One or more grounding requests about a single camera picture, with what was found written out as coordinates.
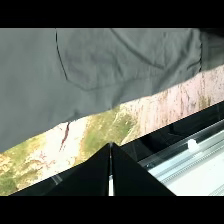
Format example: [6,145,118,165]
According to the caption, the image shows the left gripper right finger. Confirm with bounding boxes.
[110,142,176,197]

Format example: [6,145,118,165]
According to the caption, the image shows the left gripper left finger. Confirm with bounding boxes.
[44,142,112,197]

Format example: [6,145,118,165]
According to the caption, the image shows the grey trousers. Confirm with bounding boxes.
[0,28,224,154]

